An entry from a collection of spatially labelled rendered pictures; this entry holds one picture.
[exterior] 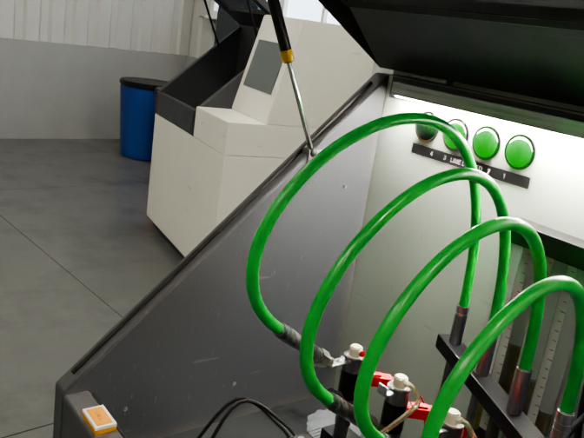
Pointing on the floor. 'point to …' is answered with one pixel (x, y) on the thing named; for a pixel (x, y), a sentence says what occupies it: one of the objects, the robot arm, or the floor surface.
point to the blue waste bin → (137, 116)
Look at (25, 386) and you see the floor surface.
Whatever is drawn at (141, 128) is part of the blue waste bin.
